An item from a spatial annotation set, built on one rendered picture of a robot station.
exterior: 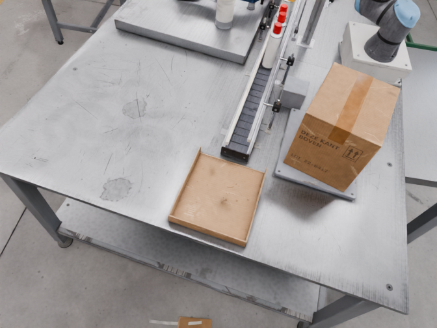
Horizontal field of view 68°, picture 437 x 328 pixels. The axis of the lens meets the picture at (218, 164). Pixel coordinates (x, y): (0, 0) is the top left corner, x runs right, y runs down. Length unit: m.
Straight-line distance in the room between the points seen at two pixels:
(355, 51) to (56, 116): 1.34
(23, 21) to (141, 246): 2.54
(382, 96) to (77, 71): 1.22
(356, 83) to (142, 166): 0.79
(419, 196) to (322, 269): 1.62
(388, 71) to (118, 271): 1.70
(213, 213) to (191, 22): 1.03
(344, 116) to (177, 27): 0.98
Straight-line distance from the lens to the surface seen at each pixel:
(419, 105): 1.78
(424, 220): 1.88
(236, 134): 1.23
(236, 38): 1.69
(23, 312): 2.00
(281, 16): 1.51
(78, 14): 3.60
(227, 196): 1.12
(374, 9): 1.67
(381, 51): 1.70
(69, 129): 1.35
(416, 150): 1.57
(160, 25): 1.73
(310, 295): 1.73
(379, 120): 1.12
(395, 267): 1.22
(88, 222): 1.81
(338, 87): 1.16
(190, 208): 1.09
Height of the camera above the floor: 1.81
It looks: 55 degrees down
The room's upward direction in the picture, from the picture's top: 10 degrees clockwise
